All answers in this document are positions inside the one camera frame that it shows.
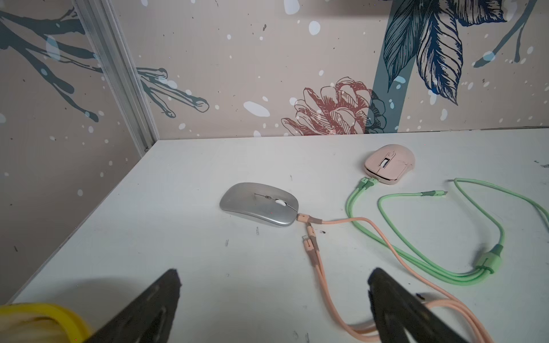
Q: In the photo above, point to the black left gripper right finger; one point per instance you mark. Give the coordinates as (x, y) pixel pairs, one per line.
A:
(399, 315)

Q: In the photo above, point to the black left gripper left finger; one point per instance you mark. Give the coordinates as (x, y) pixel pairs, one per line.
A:
(148, 318)

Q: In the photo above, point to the yellow bamboo steamer basket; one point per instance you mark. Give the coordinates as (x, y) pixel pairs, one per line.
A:
(41, 322)

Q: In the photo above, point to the pink wireless mouse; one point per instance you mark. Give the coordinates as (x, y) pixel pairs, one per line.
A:
(389, 164)

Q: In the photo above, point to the silver wireless mouse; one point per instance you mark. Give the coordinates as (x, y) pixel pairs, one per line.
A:
(261, 202)

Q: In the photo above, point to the aluminium frame corner post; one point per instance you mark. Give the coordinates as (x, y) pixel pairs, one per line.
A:
(109, 44)

